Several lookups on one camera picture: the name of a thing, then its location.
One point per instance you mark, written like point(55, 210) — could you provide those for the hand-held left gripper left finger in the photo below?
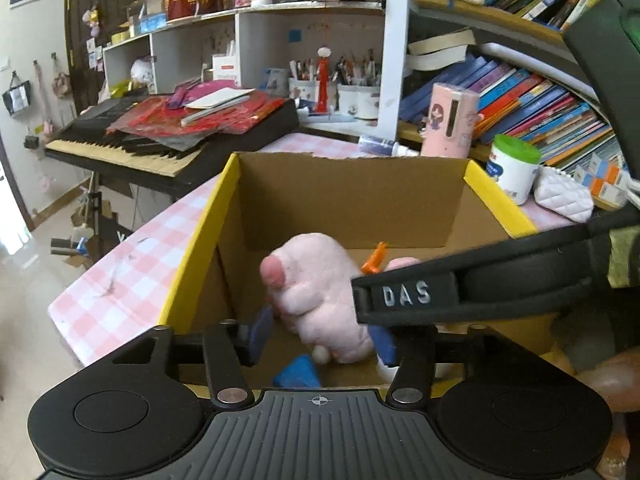
point(257, 332)

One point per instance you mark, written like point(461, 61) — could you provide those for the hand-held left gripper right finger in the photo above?
point(384, 346)

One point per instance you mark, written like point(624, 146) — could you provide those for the white charger adapter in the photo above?
point(387, 370)

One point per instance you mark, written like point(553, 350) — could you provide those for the blue plastic toy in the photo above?
point(300, 372)

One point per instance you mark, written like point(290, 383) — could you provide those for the large pink plush pig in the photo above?
point(310, 285)

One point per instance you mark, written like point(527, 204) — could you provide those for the small pink plush toy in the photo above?
point(405, 262)

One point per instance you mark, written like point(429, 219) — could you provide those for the orange plastic toy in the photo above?
point(375, 260)

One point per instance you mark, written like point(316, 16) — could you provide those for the yellow cardboard box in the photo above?
point(350, 200)

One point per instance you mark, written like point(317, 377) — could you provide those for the person's right hand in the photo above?
point(617, 380)

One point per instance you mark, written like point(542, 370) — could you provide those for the white jar green lid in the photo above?
point(515, 175)

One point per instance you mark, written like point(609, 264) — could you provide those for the white quilted pouch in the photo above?
point(565, 195)

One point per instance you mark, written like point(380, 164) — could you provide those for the stack of orange white boxes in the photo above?
point(602, 180)

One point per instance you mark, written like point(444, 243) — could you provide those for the pink cartoon humidifier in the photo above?
point(445, 125)

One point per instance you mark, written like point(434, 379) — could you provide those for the row of colourful books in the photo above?
point(540, 105)

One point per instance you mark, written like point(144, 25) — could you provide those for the blue white spray bottle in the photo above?
point(380, 145)

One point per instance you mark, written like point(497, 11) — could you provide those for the black keyboard stand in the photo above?
point(95, 200)

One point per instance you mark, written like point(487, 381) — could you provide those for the white pen cup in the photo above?
point(349, 102)
point(305, 92)
point(371, 105)

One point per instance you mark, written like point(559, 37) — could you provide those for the white flat bar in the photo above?
point(510, 55)

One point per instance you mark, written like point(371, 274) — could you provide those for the pile of red packets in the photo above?
point(165, 120)

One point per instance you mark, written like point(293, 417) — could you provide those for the white notebook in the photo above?
point(220, 99)

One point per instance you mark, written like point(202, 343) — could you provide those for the white bookshelf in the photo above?
point(395, 60)

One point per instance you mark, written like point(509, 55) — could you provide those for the thick cream book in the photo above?
point(440, 40)

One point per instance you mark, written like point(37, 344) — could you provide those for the blue white small box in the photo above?
point(275, 80)

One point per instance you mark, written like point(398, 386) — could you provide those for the red figure bottle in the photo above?
point(324, 85)

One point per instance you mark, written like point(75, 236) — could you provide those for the white red box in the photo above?
point(224, 67)

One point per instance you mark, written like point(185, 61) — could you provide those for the black electronic keyboard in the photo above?
point(90, 120)

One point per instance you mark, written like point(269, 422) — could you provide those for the white plastic bag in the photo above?
point(144, 71)

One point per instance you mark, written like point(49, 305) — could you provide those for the pink hanging bag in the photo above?
point(61, 85)

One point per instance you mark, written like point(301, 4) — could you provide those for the black hanging bag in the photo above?
point(17, 97)

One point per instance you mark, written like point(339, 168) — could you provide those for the pink hanging plush charm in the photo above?
point(91, 16)

